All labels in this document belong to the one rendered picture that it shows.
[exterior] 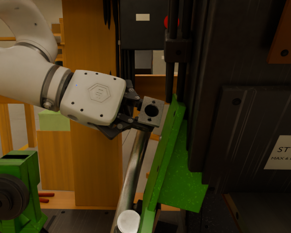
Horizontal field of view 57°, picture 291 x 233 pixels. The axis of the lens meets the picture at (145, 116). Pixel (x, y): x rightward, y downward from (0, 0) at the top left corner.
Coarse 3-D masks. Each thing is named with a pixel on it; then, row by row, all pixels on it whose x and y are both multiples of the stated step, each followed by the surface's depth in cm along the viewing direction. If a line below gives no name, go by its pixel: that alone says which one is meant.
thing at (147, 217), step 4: (144, 212) 41; (148, 212) 41; (152, 212) 41; (140, 216) 44; (144, 216) 40; (148, 216) 40; (152, 216) 41; (144, 220) 40; (148, 220) 40; (152, 220) 40; (140, 224) 41; (144, 224) 40; (148, 224) 40; (152, 224) 40; (140, 228) 40; (144, 228) 39; (148, 228) 39; (152, 228) 40; (140, 232) 39; (144, 232) 39; (148, 232) 39
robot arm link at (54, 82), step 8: (56, 72) 47; (64, 72) 47; (48, 80) 46; (56, 80) 46; (64, 80) 48; (48, 88) 46; (56, 88) 46; (48, 96) 46; (56, 96) 47; (48, 104) 46; (56, 104) 48
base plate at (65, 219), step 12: (48, 216) 75; (60, 216) 75; (72, 216) 75; (84, 216) 75; (96, 216) 75; (108, 216) 75; (168, 216) 75; (180, 216) 75; (48, 228) 70; (60, 228) 70; (72, 228) 70; (84, 228) 70; (96, 228) 70; (108, 228) 70; (180, 228) 70
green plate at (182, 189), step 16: (176, 96) 45; (176, 112) 37; (176, 128) 38; (160, 144) 46; (176, 144) 40; (160, 160) 40; (176, 160) 40; (160, 176) 40; (176, 176) 41; (192, 176) 41; (144, 192) 51; (160, 192) 42; (176, 192) 42; (192, 192) 41; (144, 208) 45; (192, 208) 42
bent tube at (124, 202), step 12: (144, 96) 50; (144, 108) 49; (156, 108) 50; (144, 120) 48; (156, 120) 48; (144, 132) 54; (144, 144) 57; (132, 156) 58; (132, 168) 57; (132, 180) 55; (132, 192) 54; (120, 204) 52; (132, 204) 53
